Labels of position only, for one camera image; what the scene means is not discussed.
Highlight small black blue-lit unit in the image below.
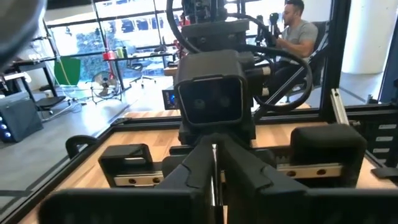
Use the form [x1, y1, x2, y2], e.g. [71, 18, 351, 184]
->
[161, 86, 180, 111]

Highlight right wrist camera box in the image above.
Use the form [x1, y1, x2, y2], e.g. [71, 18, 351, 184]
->
[173, 49, 250, 129]

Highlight flat black bracket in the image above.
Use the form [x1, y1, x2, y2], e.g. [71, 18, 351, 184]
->
[371, 166, 398, 180]

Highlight black robot arm with camera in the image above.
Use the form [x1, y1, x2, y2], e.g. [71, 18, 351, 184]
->
[165, 0, 313, 113]

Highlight black office chair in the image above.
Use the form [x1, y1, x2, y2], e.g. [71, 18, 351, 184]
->
[310, 20, 330, 88]
[128, 61, 157, 88]

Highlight black device white labels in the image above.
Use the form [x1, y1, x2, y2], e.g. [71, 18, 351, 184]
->
[366, 119, 398, 166]

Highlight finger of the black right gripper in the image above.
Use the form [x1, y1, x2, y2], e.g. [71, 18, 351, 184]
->
[98, 143, 154, 187]
[290, 123, 368, 188]

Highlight black frame post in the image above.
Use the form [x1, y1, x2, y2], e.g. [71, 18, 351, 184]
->
[319, 0, 352, 123]

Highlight person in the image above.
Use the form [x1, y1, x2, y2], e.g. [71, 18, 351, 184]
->
[267, 0, 320, 94]

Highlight white building column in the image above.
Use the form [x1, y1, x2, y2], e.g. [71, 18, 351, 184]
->
[341, 0, 396, 75]

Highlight black unit blue lights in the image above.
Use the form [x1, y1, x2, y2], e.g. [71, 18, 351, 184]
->
[0, 91, 44, 143]

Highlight grey floor fan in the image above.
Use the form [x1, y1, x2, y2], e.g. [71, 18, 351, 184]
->
[91, 70, 122, 105]

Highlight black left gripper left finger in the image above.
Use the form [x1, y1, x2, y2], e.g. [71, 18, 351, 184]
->
[155, 133, 217, 224]

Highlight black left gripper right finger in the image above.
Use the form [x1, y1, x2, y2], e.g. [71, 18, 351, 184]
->
[217, 133, 312, 224]

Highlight red container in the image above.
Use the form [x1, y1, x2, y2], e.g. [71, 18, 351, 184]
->
[102, 49, 117, 62]

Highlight black desk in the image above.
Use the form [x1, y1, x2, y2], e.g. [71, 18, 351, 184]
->
[12, 57, 58, 100]

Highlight silver aluminium bracket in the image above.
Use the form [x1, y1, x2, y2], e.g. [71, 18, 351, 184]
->
[329, 88, 349, 126]

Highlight black diagonal frame brace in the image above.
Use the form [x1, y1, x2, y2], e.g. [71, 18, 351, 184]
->
[253, 30, 330, 122]

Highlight black arched handle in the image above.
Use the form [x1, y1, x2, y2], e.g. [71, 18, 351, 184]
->
[65, 134, 99, 160]

